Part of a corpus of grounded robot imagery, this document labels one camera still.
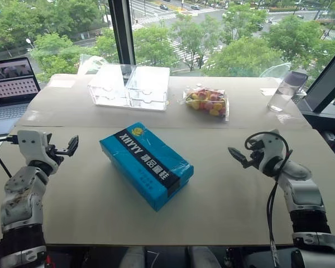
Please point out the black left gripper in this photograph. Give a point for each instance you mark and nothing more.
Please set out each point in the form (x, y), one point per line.
(55, 156)

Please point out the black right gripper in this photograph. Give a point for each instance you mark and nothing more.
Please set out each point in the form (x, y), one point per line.
(256, 156)

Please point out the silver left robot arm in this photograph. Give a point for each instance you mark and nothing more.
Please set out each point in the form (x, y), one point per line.
(23, 192)

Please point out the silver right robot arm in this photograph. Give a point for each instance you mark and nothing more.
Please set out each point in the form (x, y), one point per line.
(304, 201)

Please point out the blue rectangular box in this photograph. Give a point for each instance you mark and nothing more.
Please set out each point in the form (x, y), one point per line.
(148, 164)

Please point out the clear bag of colourful candies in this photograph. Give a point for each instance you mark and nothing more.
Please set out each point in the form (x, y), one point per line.
(208, 102)

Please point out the white paper sheet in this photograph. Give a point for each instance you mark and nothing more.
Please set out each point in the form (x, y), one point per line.
(269, 92)

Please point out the clear water bottle grey lid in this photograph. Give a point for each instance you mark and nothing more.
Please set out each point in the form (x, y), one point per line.
(284, 90)

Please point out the small grey keyboard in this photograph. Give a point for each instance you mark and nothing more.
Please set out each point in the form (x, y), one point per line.
(298, 98)

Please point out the clear acrylic drawer box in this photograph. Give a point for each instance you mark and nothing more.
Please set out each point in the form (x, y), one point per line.
(128, 86)

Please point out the grey open laptop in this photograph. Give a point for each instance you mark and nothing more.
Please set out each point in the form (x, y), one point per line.
(8, 86)

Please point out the clear curved plastic shell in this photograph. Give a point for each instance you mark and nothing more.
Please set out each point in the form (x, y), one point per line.
(276, 70)

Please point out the grey rounded shape under table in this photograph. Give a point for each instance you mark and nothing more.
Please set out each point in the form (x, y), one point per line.
(134, 258)
(201, 258)

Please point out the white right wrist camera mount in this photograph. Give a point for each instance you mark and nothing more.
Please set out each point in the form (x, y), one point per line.
(272, 145)

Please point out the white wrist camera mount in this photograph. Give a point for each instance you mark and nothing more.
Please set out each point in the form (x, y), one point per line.
(272, 145)
(30, 142)

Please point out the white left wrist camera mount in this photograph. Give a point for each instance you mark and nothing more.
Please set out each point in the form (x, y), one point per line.
(30, 142)

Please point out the black window frame post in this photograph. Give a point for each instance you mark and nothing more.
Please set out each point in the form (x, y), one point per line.
(121, 30)
(325, 83)

